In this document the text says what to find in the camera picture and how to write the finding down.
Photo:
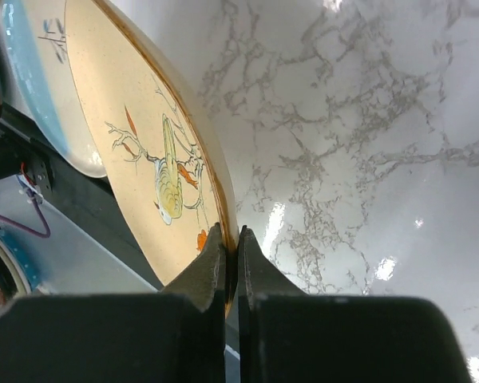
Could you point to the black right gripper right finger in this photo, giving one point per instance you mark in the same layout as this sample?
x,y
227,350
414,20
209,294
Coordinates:
x,y
287,335

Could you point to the beige bird plate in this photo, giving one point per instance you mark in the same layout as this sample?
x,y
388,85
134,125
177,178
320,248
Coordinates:
x,y
161,153

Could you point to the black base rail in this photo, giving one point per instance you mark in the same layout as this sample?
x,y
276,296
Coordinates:
x,y
87,202

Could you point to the dark blue blossom plate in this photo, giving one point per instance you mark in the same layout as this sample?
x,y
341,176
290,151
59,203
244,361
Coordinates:
x,y
19,275

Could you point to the blue and cream plate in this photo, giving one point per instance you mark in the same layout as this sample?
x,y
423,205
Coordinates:
x,y
37,51

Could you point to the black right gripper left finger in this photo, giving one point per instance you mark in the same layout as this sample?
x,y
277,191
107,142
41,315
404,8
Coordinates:
x,y
175,335

